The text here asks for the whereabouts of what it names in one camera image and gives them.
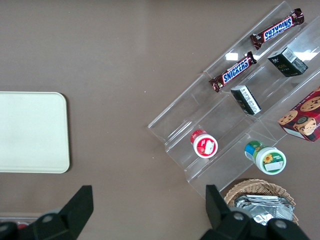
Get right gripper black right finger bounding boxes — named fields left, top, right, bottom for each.
left=199, top=184, right=273, bottom=240

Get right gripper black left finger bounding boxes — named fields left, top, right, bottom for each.
left=19, top=185, right=94, bottom=240

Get light wicker basket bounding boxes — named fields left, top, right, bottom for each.
left=223, top=178, right=300, bottom=226

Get cream plastic tray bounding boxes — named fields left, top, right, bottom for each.
left=0, top=91, right=71, bottom=174

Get silver foil packets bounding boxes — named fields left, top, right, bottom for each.
left=233, top=194, right=294, bottom=227

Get red lid yogurt cup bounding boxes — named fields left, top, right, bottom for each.
left=189, top=129, right=219, bottom=159

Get green lid sunflower cup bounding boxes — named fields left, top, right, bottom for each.
left=244, top=140, right=287, bottom=175

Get clear acrylic stepped display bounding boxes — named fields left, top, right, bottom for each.
left=147, top=0, right=320, bottom=201

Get dark green small box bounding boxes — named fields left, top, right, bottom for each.
left=230, top=84, right=262, bottom=116
left=267, top=47, right=309, bottom=78

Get red chocolate chip cookie box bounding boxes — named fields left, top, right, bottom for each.
left=277, top=86, right=320, bottom=143

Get Snickers chocolate bar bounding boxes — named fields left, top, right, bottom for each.
left=249, top=7, right=306, bottom=51
left=208, top=51, right=258, bottom=94

